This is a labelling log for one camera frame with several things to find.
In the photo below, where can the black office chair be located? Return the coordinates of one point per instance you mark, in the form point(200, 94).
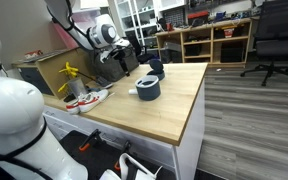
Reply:
point(277, 46)

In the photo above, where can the white shelving rack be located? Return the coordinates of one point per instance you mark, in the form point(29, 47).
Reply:
point(134, 23)

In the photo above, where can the white plastic cylinder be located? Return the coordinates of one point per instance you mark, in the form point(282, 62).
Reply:
point(132, 91)

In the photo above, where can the red white bucket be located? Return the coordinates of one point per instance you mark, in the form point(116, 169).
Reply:
point(229, 33)

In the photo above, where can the silver metal cylinder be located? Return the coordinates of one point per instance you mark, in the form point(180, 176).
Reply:
point(78, 88)

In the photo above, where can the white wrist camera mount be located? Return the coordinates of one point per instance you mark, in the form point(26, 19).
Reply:
point(122, 42)

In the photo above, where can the red white small item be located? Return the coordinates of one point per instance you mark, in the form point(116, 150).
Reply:
point(33, 55)

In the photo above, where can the wooden shelf unit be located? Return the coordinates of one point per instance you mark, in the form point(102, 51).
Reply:
point(212, 50)

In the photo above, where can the red toolbox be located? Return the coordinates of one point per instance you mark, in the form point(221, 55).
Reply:
point(198, 16)

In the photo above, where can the small black box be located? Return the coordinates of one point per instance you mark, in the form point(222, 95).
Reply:
point(193, 50)

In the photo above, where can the black parts organizer panel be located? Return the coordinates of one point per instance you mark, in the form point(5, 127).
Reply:
point(174, 16)

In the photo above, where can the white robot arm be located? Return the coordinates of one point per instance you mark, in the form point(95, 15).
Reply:
point(14, 110)

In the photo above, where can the white sneaker red swoosh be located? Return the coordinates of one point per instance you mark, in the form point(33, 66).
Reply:
point(94, 100)
point(72, 103)

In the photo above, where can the dark grey shoe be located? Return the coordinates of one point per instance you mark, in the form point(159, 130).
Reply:
point(104, 82)

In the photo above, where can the blue tool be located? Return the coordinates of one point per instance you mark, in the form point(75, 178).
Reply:
point(220, 16)

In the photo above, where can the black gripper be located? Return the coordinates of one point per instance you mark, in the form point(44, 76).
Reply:
point(120, 55)

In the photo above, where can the dark blue bowl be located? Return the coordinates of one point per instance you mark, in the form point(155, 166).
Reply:
point(148, 93)

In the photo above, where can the grey box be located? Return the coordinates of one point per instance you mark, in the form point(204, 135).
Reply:
point(172, 46)

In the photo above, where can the black mesh chair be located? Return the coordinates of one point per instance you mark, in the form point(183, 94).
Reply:
point(147, 58)

